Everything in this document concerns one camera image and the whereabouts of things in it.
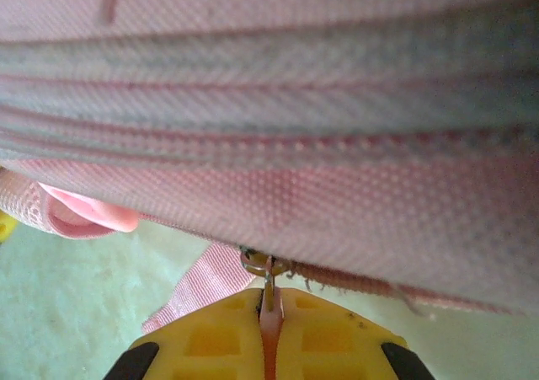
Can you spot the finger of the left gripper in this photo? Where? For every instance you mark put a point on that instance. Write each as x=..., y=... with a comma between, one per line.
x=6, y=228

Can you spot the pink backpack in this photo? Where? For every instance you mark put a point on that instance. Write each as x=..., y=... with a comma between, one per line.
x=269, y=102

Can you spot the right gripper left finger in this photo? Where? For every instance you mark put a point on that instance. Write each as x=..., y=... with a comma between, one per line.
x=202, y=346

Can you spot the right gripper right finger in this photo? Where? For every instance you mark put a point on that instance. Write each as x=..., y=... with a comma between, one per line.
x=337, y=346

